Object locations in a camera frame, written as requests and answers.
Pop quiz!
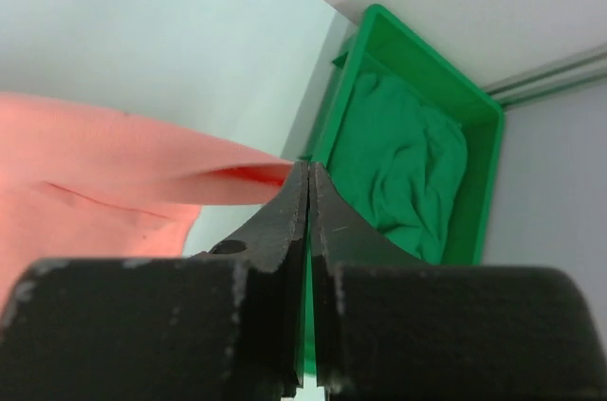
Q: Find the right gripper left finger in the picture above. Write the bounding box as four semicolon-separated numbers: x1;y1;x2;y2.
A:
1;161;308;400

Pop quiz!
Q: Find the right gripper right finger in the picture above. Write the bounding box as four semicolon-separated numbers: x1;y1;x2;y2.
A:
309;163;606;400

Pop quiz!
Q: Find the pink t shirt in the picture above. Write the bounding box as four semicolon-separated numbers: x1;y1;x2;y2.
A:
1;93;291;297

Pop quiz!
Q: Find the green t shirt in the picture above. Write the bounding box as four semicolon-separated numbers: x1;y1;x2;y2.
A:
328;73;468;264

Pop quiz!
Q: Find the green plastic tray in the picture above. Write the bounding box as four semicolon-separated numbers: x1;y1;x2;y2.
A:
303;4;505;375

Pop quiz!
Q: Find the aluminium frame rail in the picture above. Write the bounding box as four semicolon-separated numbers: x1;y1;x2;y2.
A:
485;44;606;109

